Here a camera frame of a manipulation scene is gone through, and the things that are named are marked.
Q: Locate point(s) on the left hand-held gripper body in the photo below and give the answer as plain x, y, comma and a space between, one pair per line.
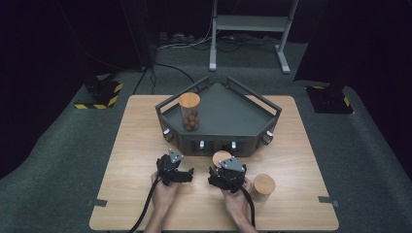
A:
168, 168

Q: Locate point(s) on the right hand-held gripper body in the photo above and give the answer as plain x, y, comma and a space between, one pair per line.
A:
231, 174

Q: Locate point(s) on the person's left hand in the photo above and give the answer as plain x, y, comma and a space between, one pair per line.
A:
164, 195

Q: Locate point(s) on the person's right hand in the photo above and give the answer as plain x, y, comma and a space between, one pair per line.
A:
235, 202

